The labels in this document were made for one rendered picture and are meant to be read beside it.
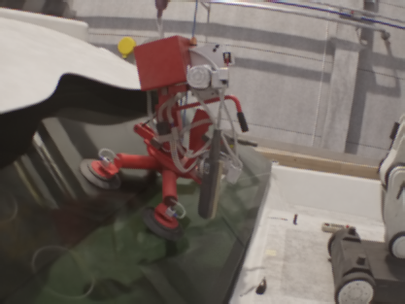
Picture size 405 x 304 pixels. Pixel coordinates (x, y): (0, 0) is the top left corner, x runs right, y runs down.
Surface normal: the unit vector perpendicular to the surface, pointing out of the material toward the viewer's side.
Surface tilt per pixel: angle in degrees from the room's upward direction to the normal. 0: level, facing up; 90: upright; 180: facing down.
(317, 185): 90
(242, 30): 90
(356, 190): 90
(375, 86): 90
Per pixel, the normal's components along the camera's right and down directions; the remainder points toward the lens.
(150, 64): -0.24, 0.18
